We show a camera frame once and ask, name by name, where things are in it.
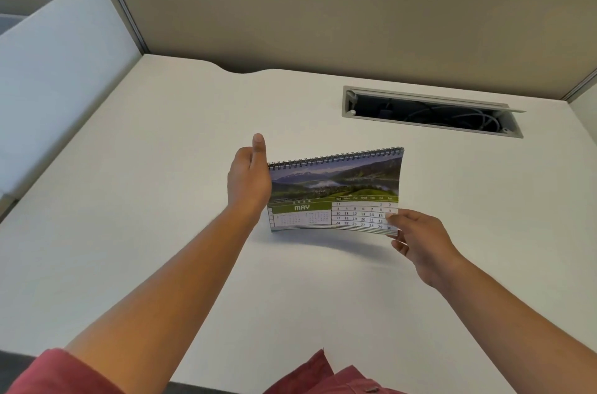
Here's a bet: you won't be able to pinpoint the person's left hand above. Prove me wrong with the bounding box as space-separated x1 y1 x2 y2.
227 133 272 220

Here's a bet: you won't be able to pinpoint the person's right hand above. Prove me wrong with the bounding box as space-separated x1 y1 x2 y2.
386 209 461 293

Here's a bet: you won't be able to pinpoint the spiral-bound desk calendar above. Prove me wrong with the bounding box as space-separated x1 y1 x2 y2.
267 146 405 237

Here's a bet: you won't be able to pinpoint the person's right forearm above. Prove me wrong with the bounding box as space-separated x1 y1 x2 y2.
431 253 597 394

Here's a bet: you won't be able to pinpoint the person's left forearm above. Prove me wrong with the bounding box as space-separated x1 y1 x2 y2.
65 202 260 394

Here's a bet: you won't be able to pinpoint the person's red shirt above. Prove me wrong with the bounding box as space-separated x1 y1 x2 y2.
7 348 406 394

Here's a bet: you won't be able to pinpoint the white side divider panel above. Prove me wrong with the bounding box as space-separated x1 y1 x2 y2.
0 0 143 203

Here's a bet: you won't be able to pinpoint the cables in tray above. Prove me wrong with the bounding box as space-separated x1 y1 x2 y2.
373 100 502 133

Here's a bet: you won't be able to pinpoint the grey desk cable tray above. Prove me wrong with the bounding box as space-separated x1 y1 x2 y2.
342 85 526 139

